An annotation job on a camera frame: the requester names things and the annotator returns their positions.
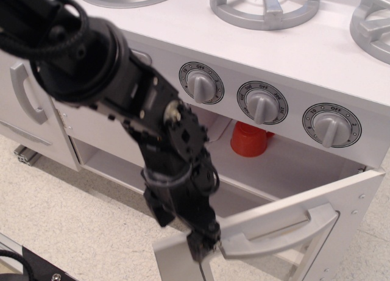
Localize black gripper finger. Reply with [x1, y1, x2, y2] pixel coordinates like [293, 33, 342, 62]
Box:
[143, 192, 175, 227]
[186, 231, 220, 262]

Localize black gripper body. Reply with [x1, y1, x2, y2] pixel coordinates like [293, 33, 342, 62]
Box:
[141, 168, 221, 237]

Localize white oven door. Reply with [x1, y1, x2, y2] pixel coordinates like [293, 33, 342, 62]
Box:
[153, 169, 385, 280]

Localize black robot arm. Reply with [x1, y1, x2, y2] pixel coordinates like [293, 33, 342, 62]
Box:
[1, 0, 221, 262]

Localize middle grey oven knob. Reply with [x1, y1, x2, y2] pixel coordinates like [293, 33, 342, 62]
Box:
[237, 81, 288, 125]

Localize red plastic cup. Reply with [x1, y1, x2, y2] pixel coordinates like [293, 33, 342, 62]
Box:
[230, 121, 274, 158]

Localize white middle cabinet door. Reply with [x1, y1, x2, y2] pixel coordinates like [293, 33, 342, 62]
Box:
[54, 101, 144, 182]

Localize white cabinet door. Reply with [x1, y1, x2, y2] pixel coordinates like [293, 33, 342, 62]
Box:
[1, 52, 80, 171]
[54, 101, 144, 182]

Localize left grey stove knob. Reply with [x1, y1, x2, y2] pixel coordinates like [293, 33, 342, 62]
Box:
[179, 62, 224, 104]

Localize grey stove knob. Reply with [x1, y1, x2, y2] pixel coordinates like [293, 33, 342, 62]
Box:
[179, 62, 224, 104]
[302, 102, 362, 148]

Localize white toy kitchen body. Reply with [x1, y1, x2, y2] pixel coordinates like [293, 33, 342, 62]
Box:
[0, 0, 390, 281]

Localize white left cabinet door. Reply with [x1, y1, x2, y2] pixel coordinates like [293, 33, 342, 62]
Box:
[1, 52, 80, 171]

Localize right grey stove knob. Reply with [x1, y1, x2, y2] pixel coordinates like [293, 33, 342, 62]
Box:
[302, 102, 362, 148]

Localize left silver stove burner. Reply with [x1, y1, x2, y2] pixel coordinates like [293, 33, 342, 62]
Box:
[209, 0, 321, 30]

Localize silver stove burner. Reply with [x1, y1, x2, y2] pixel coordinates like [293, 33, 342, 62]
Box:
[350, 0, 389, 64]
[209, 0, 321, 30]

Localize right silver stove burner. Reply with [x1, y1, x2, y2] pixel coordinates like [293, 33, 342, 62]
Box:
[350, 0, 389, 64]

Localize grey oven door handle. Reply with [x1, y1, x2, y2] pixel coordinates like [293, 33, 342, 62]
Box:
[220, 204, 338, 259]

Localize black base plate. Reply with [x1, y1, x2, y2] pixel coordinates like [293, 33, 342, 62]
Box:
[22, 247, 76, 281]

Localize aluminium frame rail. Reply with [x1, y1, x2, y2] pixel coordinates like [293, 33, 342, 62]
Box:
[14, 145, 41, 166]

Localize black braided cable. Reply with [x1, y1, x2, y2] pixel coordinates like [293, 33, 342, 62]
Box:
[0, 247, 34, 281]

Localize grey left door handle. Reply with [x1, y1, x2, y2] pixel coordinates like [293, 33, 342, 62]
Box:
[10, 62, 48, 125]

